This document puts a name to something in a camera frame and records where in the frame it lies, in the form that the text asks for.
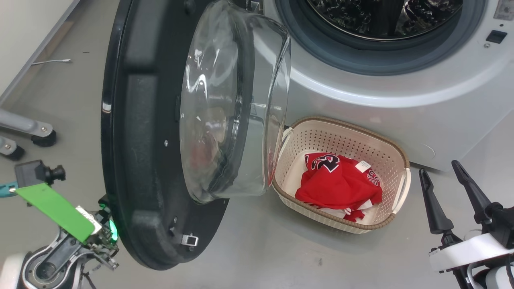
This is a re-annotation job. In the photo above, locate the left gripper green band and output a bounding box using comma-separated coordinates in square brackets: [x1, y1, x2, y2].
[16, 183, 120, 261]

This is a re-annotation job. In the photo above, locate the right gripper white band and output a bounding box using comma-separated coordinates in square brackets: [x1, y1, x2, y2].
[418, 160, 514, 274]

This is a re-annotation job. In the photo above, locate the black round glass washer door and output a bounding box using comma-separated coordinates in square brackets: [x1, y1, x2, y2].
[100, 0, 292, 270]

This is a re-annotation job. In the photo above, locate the red garment with small logo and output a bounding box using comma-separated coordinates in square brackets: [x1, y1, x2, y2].
[317, 199, 375, 222]

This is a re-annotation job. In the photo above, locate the red jersey with number print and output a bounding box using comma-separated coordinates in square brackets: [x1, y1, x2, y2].
[295, 153, 383, 211]

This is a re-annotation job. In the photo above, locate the white front-load washing machine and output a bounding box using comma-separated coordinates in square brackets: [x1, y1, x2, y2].
[251, 0, 514, 171]

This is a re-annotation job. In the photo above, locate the cream perforated basket brown rim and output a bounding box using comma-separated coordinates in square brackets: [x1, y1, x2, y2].
[272, 116, 411, 234]

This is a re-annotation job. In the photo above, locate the grey metal leg with caster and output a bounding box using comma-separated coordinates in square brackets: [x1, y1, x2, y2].
[0, 108, 57, 147]
[0, 136, 25, 161]

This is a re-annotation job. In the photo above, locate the white partition panel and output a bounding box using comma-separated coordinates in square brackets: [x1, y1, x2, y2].
[0, 0, 81, 105]

